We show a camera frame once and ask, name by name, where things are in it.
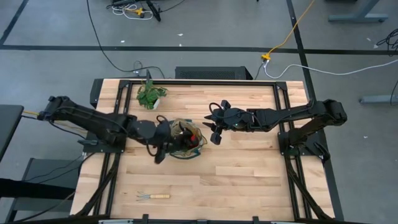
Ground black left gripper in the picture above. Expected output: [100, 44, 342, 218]
[146, 119, 197, 165]

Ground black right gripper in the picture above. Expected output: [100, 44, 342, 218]
[202, 100, 254, 146]

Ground cream and green gardening bag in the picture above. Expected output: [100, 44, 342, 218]
[167, 118, 206, 161]

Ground black computer tower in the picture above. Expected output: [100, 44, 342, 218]
[175, 66, 254, 81]

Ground green potted plant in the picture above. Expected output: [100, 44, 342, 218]
[136, 80, 169, 111]

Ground black power strip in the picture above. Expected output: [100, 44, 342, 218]
[146, 0, 162, 22]

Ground dark grey equipment stand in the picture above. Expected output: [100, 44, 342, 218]
[0, 157, 83, 223]

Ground grey desk foot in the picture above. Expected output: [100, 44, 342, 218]
[359, 94, 398, 105]

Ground black side desk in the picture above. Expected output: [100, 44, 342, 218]
[0, 104, 25, 163]

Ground grey desk leg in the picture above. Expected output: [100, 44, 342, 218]
[328, 0, 389, 24]

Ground black aluminium rig frame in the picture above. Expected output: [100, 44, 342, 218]
[70, 77, 345, 224]

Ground wooden-handled hand rake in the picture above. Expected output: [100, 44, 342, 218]
[136, 192, 171, 202]

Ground long black cable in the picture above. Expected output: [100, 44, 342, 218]
[86, 0, 166, 79]

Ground white coiled cable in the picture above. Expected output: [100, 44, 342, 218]
[111, 3, 155, 21]

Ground black cable tangle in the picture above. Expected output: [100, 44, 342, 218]
[376, 28, 398, 51]

